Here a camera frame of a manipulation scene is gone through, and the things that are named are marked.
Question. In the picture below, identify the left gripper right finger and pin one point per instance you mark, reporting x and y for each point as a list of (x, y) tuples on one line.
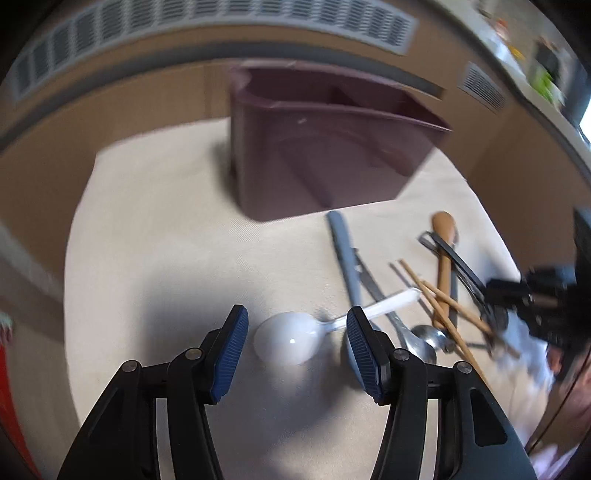
[(371, 349)]

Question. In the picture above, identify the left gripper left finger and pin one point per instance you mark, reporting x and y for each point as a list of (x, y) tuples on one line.
[(226, 350)]

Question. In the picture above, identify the steel spoon textured handle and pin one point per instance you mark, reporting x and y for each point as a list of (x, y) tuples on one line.
[(407, 337)]

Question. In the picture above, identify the white plastic spoon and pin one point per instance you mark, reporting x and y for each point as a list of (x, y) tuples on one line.
[(292, 338)]

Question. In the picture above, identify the grey-blue plastic spoon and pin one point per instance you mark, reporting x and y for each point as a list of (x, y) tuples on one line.
[(346, 256)]

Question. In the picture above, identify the wooden chopstick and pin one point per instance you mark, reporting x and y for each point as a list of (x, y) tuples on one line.
[(434, 295), (449, 325)]

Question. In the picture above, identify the brown wooden spoon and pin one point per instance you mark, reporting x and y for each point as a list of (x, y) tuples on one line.
[(445, 226)]

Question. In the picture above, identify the black shovel-handle spoon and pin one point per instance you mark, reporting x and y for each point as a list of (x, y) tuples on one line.
[(461, 272)]

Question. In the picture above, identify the white table cloth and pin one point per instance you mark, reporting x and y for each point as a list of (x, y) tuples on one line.
[(159, 252)]

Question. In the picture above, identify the maroon plastic utensil caddy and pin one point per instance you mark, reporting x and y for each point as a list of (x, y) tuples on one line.
[(308, 138)]

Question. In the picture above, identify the small silver vent grille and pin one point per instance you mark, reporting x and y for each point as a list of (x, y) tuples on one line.
[(476, 83)]

